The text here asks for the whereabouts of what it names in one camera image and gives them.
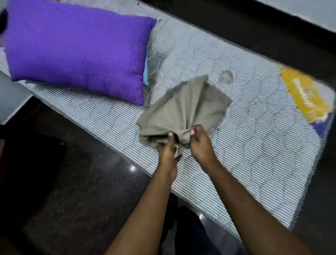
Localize plain taupe bed sheet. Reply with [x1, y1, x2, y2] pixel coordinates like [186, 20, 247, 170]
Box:
[136, 75, 233, 149]

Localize person's left forearm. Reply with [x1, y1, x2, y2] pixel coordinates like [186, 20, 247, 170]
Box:
[105, 174, 176, 255]

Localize white striped mattress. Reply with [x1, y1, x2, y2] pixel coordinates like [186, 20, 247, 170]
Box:
[0, 0, 336, 241]

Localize person's right forearm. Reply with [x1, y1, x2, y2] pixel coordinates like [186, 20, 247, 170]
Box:
[204, 160, 313, 255]

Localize purple dotted pillow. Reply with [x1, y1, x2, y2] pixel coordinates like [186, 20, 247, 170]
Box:
[4, 0, 157, 106]

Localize person's left hand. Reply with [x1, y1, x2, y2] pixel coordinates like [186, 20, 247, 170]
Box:
[155, 131, 183, 182]

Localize light blue pillow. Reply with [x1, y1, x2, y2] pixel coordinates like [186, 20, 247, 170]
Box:
[142, 46, 149, 87]

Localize person's right hand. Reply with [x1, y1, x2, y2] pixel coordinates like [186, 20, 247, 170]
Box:
[189, 124, 218, 168]

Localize person's dark trousers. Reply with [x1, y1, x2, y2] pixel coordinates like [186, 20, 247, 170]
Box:
[157, 194, 224, 255]

